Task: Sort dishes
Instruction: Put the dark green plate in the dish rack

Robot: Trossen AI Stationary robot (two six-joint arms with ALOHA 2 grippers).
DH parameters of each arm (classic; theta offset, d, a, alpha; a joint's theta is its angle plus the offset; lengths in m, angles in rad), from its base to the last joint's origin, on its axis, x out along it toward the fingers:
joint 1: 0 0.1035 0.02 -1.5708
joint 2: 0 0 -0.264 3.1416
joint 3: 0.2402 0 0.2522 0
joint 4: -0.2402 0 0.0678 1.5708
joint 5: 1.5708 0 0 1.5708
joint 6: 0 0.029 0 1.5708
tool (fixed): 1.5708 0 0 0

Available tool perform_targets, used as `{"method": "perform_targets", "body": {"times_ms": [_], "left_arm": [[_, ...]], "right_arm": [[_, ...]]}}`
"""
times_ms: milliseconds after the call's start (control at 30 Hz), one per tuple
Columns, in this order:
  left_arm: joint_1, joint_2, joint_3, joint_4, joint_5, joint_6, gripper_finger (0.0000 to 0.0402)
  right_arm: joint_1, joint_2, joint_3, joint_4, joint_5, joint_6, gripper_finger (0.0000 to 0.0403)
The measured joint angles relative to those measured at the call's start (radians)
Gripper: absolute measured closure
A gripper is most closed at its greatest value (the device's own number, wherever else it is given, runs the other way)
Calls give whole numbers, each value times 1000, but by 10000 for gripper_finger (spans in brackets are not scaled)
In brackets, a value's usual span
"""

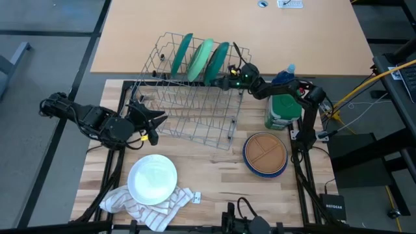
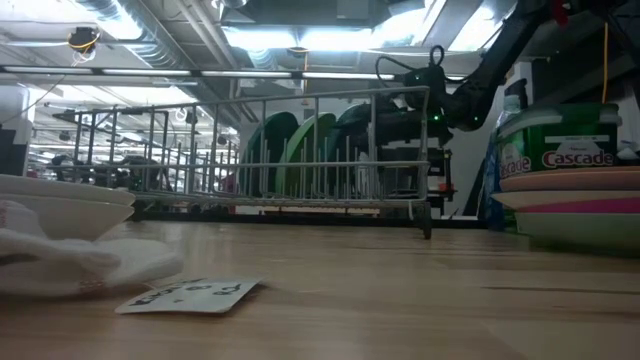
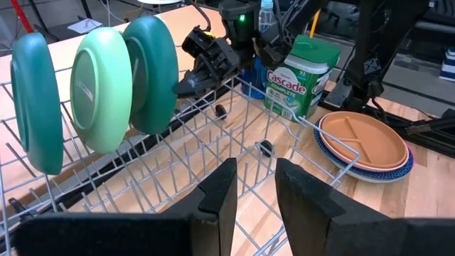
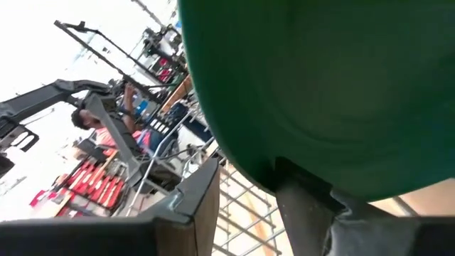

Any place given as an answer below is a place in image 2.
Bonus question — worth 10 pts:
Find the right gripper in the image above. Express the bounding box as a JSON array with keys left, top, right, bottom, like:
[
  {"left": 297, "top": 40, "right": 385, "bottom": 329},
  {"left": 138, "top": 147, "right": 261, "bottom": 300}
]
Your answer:
[{"left": 387, "top": 97, "right": 454, "bottom": 149}]

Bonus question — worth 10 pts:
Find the dark green plate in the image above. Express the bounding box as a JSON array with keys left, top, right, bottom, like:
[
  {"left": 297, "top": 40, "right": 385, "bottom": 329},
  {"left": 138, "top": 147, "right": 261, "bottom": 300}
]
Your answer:
[
  {"left": 324, "top": 102, "right": 396, "bottom": 199},
  {"left": 238, "top": 110, "right": 300, "bottom": 197}
]

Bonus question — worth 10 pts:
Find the light green plate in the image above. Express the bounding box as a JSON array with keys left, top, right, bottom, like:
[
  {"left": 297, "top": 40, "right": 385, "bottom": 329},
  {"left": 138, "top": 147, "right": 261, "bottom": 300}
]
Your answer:
[{"left": 274, "top": 112, "right": 337, "bottom": 197}]

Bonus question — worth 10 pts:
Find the peach plate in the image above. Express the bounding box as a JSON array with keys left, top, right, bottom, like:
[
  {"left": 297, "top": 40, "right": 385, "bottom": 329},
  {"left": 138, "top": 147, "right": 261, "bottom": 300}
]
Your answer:
[{"left": 498, "top": 166, "right": 640, "bottom": 194}]

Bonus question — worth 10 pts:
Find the sage green plate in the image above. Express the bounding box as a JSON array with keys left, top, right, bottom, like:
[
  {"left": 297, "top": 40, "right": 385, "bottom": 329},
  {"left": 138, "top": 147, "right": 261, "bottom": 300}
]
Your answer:
[{"left": 513, "top": 212, "right": 640, "bottom": 254}]

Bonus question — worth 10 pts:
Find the pink plate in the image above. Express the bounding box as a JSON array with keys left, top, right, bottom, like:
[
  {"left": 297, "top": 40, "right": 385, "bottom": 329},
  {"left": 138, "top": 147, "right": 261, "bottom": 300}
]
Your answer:
[{"left": 517, "top": 198, "right": 640, "bottom": 215}]

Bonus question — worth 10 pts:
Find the white red-striped dish towel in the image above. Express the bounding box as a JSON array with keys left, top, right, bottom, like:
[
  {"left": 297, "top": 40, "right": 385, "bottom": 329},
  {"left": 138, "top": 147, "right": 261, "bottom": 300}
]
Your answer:
[{"left": 0, "top": 199, "right": 264, "bottom": 316}]

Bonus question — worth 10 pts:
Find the blue dish soap bottle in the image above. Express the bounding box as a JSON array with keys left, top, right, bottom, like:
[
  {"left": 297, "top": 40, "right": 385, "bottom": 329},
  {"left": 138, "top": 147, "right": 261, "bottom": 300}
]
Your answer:
[{"left": 477, "top": 77, "right": 531, "bottom": 232}]

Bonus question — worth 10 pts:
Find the green Cascade detergent tub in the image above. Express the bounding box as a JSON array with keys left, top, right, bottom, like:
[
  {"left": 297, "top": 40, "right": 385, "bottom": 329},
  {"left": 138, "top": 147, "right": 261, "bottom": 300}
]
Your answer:
[{"left": 492, "top": 102, "right": 624, "bottom": 176}]

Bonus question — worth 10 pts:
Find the long ceiling light strip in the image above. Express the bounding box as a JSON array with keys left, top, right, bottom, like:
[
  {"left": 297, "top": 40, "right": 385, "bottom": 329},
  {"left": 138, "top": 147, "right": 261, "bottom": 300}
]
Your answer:
[{"left": 0, "top": 63, "right": 466, "bottom": 82}]

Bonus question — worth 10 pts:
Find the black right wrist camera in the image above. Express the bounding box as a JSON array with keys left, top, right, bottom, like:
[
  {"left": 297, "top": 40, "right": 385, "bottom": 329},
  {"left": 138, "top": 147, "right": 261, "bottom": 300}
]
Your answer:
[{"left": 399, "top": 64, "right": 449, "bottom": 109}]

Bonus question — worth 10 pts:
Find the black cable loop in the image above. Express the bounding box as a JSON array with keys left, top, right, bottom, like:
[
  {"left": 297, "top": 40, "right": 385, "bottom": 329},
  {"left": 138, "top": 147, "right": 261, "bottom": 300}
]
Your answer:
[{"left": 374, "top": 44, "right": 447, "bottom": 82}]

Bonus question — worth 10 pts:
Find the grey wire dish rack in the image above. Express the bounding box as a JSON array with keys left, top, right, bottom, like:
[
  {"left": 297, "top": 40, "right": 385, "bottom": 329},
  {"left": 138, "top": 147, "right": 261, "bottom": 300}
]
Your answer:
[{"left": 52, "top": 85, "right": 434, "bottom": 240}]

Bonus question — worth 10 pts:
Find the black metal table frame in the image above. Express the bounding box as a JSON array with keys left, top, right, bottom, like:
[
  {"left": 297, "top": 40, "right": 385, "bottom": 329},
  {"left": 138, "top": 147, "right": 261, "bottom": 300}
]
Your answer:
[{"left": 129, "top": 209, "right": 494, "bottom": 231}]

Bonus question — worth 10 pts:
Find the yellow cable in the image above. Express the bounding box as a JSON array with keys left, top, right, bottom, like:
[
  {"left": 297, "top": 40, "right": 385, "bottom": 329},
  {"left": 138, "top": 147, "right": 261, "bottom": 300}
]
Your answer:
[{"left": 601, "top": 22, "right": 610, "bottom": 105}]

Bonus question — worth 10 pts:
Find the silver ventilation duct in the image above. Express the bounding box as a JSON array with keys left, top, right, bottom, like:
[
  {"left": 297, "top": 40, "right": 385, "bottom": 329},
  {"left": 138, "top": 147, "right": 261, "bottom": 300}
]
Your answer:
[{"left": 74, "top": 0, "right": 186, "bottom": 71}]

